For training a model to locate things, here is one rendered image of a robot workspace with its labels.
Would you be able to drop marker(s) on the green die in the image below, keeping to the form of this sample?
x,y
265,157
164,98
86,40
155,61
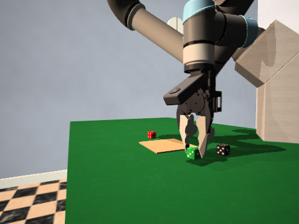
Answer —
x,y
193,153

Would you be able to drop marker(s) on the tan flat mat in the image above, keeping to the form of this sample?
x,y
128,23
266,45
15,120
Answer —
x,y
164,145

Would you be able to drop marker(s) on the black die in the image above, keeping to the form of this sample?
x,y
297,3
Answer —
x,y
223,149

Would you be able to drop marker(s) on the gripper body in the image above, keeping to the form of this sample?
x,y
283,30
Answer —
x,y
195,104

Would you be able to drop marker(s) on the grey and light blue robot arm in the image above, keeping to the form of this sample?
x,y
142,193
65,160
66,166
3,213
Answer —
x,y
213,32

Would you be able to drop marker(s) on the red die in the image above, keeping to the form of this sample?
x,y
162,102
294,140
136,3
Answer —
x,y
151,134

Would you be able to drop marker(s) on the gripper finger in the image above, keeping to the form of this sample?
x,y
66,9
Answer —
x,y
204,123
186,126

